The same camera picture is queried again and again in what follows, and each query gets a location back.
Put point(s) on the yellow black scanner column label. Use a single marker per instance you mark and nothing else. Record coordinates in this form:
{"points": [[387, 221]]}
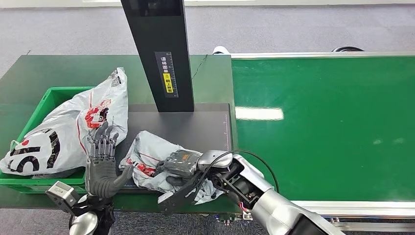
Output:
{"points": [[167, 81]]}

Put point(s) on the large white black-print mailer bag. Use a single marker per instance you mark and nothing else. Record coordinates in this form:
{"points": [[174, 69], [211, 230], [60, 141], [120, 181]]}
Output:
{"points": [[64, 129]]}

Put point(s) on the black round object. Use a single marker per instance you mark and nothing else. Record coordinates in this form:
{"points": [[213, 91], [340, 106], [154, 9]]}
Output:
{"points": [[347, 49]]}

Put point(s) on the green plastic crate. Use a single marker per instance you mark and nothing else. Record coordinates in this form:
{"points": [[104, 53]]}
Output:
{"points": [[42, 185]]}

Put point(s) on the black inbound scanner machine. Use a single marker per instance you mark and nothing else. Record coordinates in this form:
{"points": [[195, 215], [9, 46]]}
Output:
{"points": [[194, 126]]}

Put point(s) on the small white red-print mailer bag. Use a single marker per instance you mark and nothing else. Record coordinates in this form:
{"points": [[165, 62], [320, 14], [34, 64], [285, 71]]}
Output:
{"points": [[149, 149]]}

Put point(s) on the white rounded object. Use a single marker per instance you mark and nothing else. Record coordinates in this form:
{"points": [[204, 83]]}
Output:
{"points": [[220, 50]]}

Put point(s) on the aluminium conveyor frame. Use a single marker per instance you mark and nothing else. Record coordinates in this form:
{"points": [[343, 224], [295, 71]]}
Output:
{"points": [[356, 207]]}

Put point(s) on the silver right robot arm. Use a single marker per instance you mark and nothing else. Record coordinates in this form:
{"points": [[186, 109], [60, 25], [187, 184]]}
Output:
{"points": [[278, 211]]}

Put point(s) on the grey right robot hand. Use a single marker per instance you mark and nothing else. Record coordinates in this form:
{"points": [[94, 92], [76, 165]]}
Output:
{"points": [[181, 163]]}

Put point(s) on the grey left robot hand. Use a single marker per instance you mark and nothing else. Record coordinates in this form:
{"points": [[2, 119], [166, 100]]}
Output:
{"points": [[102, 178]]}

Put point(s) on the green conveyor belt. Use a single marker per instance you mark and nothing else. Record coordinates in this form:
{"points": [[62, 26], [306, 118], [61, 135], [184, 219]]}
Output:
{"points": [[340, 129]]}

